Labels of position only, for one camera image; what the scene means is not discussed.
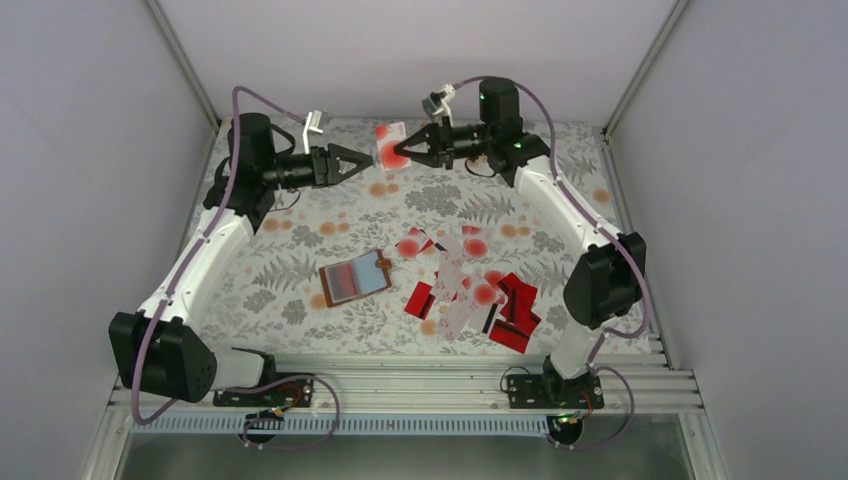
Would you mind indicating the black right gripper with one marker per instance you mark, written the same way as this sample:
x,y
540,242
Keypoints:
x,y
439,145

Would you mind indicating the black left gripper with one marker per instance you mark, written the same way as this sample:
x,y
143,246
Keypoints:
x,y
324,163

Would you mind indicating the white card red circle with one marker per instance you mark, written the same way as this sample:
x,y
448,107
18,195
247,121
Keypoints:
x,y
475,241
415,241
482,293
388,136

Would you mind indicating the white card red circle top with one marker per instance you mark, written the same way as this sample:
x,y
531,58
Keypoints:
x,y
415,241

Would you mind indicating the brown leather card holder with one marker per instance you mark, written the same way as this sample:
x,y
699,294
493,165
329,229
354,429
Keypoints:
x,y
372,270

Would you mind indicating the red card with gold logo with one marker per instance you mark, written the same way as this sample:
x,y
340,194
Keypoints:
x,y
341,282

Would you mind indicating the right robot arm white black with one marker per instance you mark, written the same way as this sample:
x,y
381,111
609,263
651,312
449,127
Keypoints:
x,y
605,295

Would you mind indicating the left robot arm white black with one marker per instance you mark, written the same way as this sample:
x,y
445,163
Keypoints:
x,y
157,347

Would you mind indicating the red card black stripe left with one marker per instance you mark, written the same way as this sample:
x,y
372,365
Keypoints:
x,y
420,301

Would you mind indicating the white card pale pattern bottom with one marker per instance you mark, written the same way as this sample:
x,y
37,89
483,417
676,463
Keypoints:
x,y
454,319

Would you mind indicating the white card black stripe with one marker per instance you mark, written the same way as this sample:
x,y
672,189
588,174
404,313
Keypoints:
x,y
482,319

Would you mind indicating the dark red card right upper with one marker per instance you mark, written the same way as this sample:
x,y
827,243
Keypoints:
x,y
520,298

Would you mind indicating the dark red card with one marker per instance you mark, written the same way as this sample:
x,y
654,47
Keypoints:
x,y
520,298
515,336

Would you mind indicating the dark red card bottom right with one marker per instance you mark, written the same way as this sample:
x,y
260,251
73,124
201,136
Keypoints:
x,y
515,336

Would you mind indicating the floral patterned table mat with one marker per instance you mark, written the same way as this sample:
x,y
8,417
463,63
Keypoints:
x,y
271,299

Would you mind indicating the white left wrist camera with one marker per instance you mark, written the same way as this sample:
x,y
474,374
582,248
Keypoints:
x,y
314,124

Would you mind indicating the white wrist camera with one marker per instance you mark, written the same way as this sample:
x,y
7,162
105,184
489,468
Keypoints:
x,y
436,105
314,124

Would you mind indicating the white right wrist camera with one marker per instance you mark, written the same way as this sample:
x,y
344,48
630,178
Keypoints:
x,y
436,105

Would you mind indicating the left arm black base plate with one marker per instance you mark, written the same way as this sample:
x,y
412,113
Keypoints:
x,y
293,393

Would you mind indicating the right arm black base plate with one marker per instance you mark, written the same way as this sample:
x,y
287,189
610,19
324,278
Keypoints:
x,y
549,391

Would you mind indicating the aluminium rail frame front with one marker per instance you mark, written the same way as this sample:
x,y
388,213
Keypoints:
x,y
653,426

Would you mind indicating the slotted grey cable duct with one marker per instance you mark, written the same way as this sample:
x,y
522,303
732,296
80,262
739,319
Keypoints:
x,y
352,424

